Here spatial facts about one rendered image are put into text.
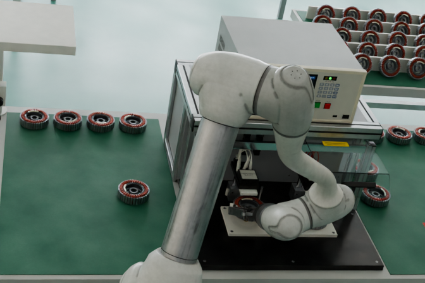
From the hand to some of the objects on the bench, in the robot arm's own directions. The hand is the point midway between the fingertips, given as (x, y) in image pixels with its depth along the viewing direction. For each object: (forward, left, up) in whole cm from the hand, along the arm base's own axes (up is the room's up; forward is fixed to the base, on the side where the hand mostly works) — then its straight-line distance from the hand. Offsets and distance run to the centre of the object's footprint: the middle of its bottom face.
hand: (248, 208), depth 272 cm
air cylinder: (+16, -23, -9) cm, 29 cm away
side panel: (+39, +23, -10) cm, 46 cm away
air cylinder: (+14, +1, -8) cm, 16 cm away
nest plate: (0, 0, -7) cm, 7 cm away
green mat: (+27, -74, -15) cm, 81 cm away
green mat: (+20, +54, -7) cm, 58 cm away
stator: (+14, +39, -7) cm, 42 cm away
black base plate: (+2, -12, -10) cm, 15 cm away
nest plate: (+1, -24, -8) cm, 25 cm away
